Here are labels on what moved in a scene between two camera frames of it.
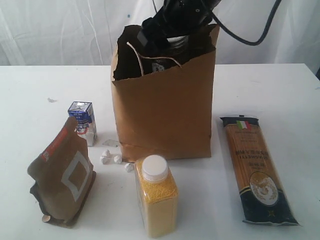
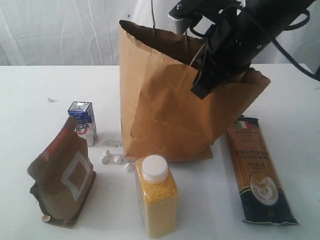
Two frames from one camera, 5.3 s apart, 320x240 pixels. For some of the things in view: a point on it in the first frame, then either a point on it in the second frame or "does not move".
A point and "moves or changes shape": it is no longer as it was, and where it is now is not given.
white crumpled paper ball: x=129 y=167 does not move
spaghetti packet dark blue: x=263 y=198 does not move
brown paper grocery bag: x=166 y=114 moves or changes shape
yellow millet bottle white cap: x=157 y=196 does not move
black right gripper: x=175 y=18 to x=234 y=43
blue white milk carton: x=86 y=128 does not move
